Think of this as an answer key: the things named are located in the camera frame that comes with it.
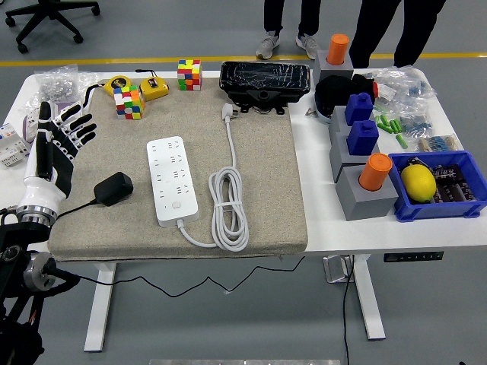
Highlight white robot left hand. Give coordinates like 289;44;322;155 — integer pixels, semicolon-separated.
17;100;98;209

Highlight black power adapter plug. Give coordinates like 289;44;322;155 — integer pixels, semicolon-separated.
93;171;135;208

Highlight white power strip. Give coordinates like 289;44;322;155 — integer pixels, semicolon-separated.
146;135;201;228

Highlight thin black adapter cord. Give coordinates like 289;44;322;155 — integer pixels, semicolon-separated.
55;199;305;297

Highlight purple plastic tray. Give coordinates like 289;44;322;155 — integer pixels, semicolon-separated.
22;99;83;148

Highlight white circuit breaker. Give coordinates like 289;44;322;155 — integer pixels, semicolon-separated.
0;122;31;169

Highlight clear bag of screws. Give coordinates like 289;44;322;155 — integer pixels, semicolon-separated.
33;65;81;103

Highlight multicolour puzzle cube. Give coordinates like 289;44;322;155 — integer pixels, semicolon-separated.
113;84;146;121
177;59;202;92

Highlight round yellow tape measure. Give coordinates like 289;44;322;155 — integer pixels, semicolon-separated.
84;75;130;115

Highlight square yellow tape measure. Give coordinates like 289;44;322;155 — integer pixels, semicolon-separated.
135;68;170;102

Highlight white table leg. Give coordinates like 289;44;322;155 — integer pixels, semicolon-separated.
83;261;117;353
352;253;387;341

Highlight black office chair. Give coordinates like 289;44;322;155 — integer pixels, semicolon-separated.
4;0;102;54

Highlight grey-brown fabric mat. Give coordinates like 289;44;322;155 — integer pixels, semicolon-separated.
47;78;308;262

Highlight black plastic-wrapped tray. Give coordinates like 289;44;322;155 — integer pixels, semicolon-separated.
218;60;312;104

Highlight person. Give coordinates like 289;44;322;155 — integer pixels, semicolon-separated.
255;0;323;60
348;0;448;69

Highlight grey block with square hole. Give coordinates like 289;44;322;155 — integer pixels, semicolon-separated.
328;105;355;144
328;131;381;183

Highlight grey block with round hole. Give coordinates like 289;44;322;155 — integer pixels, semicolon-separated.
334;163;399;222
311;49;355;83

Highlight black cap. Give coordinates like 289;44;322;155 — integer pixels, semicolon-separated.
314;75;357;125

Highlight silver box under table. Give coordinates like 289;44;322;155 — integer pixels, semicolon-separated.
323;255;355;284

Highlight orange cylinder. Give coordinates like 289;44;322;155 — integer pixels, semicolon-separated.
327;33;350;65
358;152;393;192

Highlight blue square peg block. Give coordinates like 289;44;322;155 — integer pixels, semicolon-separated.
345;120;380;156
344;92;374;126

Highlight black fabric bundle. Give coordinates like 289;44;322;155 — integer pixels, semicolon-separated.
350;73;377;103

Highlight large clear component bag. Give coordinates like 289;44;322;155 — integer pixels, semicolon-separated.
374;65;437;111

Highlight small clear bag blue parts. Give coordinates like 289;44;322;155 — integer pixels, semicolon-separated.
395;109;434;138

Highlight yellow lemon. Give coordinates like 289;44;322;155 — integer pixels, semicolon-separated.
400;163;437;203

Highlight black table control panel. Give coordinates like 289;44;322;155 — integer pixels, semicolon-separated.
383;250;444;263

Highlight clear bag of resistors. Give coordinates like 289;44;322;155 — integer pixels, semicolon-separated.
416;133;463;154

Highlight blue plastic bin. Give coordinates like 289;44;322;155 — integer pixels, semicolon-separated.
387;150;487;224

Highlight dark capacitor pile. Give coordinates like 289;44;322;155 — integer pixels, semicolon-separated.
431;163;479;205

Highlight white wall socket box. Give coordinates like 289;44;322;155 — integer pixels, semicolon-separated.
53;100;83;119
26;101;42;138

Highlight white power strip cord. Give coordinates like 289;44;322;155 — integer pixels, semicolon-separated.
177;101;250;252

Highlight black mounting bracket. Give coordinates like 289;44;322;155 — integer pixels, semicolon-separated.
227;89;291;116

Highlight black floor cable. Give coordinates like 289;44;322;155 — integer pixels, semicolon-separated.
342;255;357;365

